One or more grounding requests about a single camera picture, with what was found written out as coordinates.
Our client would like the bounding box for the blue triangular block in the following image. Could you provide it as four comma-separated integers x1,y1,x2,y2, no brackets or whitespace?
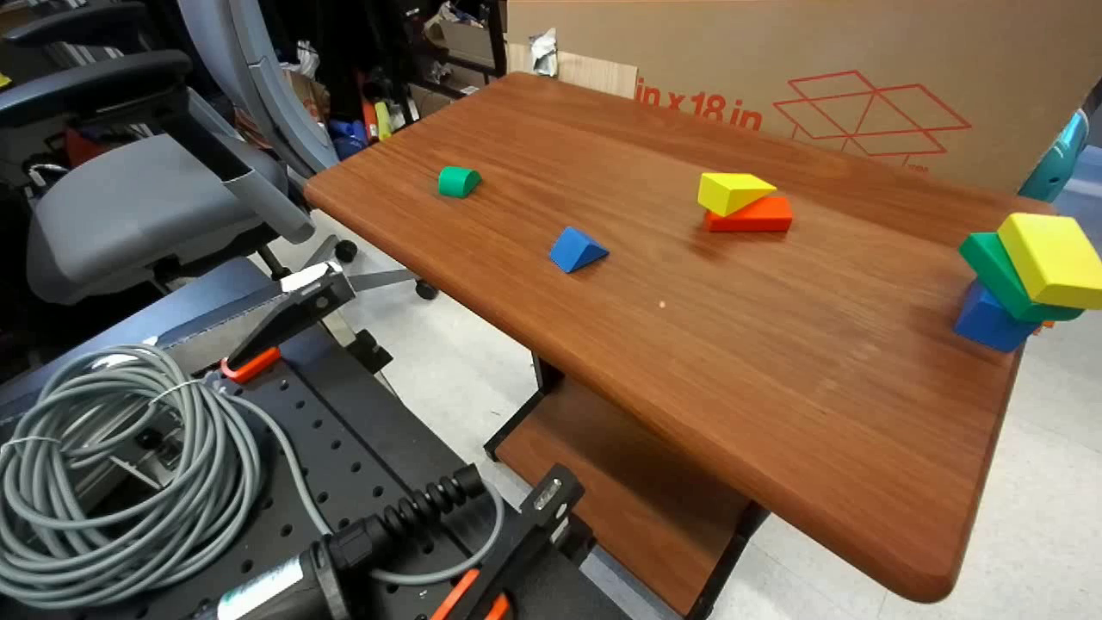
550,227,605,275

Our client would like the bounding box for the green rounded block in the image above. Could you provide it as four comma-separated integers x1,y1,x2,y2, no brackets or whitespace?
439,165,482,201

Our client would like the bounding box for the small yellow block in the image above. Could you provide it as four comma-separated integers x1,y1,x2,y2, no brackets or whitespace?
697,174,774,217

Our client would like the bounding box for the orange-red wedge block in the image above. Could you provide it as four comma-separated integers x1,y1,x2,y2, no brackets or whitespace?
704,197,796,235

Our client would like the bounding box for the blue block under stack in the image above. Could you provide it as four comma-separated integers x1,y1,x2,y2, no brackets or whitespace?
953,284,1036,352

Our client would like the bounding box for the green flat block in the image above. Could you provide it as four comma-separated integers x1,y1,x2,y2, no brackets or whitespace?
962,230,1075,323

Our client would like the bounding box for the large yellow square block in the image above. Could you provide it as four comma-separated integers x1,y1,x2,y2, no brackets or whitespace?
999,214,1102,310

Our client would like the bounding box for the black orange clamp front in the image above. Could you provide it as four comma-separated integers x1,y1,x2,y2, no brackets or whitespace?
430,465,582,620

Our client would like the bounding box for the black orange clamp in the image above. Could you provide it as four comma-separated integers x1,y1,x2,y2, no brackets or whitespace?
430,465,582,620
220,263,356,385

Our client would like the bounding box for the wooden lower desk shelf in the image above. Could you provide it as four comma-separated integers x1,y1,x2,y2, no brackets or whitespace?
489,378,760,620

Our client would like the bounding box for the black orange clamp rear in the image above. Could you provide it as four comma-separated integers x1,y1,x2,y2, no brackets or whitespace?
220,263,356,385

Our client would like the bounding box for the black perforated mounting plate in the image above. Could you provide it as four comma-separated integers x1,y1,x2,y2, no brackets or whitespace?
65,323,600,620

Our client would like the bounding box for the black power plug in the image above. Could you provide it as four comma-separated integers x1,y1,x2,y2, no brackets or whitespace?
302,465,487,580

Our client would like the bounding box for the grey office chair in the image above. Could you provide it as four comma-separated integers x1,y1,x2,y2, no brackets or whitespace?
0,49,313,306

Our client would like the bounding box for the large cardboard box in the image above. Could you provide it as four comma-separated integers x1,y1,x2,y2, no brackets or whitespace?
508,0,1102,194

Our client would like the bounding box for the teal object at right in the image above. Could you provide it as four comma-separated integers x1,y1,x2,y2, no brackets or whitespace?
1019,110,1087,201

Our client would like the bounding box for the coiled grey cable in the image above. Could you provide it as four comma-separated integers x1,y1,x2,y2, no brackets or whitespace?
0,346,509,612

